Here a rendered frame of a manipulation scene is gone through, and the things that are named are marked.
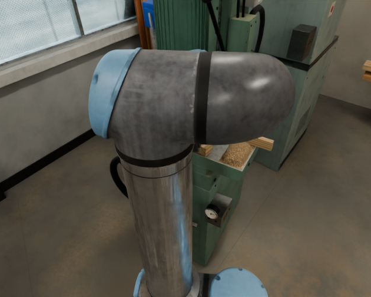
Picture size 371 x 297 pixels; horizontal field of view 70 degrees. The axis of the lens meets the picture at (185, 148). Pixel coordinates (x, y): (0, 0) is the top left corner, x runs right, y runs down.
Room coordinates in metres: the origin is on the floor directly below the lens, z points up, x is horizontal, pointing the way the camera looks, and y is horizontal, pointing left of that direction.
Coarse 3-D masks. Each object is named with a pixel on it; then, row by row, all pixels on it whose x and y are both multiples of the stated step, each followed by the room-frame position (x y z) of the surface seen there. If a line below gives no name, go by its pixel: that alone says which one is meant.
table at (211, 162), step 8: (216, 152) 0.76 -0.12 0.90; (256, 152) 0.81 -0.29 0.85; (200, 160) 0.75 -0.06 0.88; (208, 160) 0.73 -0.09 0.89; (216, 160) 0.72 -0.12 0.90; (248, 160) 0.71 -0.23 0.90; (208, 168) 0.73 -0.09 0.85; (216, 168) 0.71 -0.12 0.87; (224, 168) 0.69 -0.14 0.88; (232, 168) 0.68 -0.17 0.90; (248, 168) 0.73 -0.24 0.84; (232, 176) 0.68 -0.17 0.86; (240, 176) 0.66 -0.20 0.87
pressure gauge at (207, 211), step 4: (208, 204) 0.68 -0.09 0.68; (212, 204) 0.67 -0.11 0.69; (208, 208) 0.66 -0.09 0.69; (212, 208) 0.65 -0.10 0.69; (216, 208) 0.66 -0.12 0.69; (204, 212) 0.66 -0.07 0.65; (208, 212) 0.65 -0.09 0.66; (212, 212) 0.65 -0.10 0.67; (216, 212) 0.64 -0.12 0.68; (208, 216) 0.65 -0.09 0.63; (212, 216) 0.64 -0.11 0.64; (216, 216) 0.64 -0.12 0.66
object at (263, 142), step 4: (252, 140) 0.80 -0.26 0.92; (256, 140) 0.79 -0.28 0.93; (260, 140) 0.79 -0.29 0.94; (264, 140) 0.78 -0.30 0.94; (268, 140) 0.78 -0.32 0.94; (272, 140) 0.78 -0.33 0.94; (252, 144) 0.80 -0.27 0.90; (256, 144) 0.79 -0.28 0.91; (260, 144) 0.78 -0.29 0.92; (264, 144) 0.78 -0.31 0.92; (268, 144) 0.77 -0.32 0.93; (272, 144) 0.76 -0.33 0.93; (264, 148) 0.78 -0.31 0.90; (268, 148) 0.77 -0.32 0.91
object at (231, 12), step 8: (224, 0) 1.09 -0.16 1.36; (232, 0) 1.08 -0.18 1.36; (224, 8) 1.09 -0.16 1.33; (232, 8) 1.09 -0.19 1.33; (240, 8) 1.17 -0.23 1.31; (248, 8) 1.25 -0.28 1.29; (224, 16) 1.09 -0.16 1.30; (224, 24) 1.08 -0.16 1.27; (224, 32) 1.08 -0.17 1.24; (224, 40) 1.08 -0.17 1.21
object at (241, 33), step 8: (232, 16) 1.09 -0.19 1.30; (240, 16) 1.08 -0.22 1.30; (248, 16) 1.08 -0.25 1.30; (256, 16) 1.09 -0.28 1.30; (232, 24) 1.06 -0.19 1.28; (240, 24) 1.04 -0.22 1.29; (248, 24) 1.03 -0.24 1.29; (232, 32) 1.06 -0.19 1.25; (240, 32) 1.04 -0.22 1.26; (248, 32) 1.03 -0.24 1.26; (232, 40) 1.05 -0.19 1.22; (240, 40) 1.04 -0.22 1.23; (248, 40) 1.03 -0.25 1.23; (232, 48) 1.05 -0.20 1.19; (240, 48) 1.04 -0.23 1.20; (248, 48) 1.04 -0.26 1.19
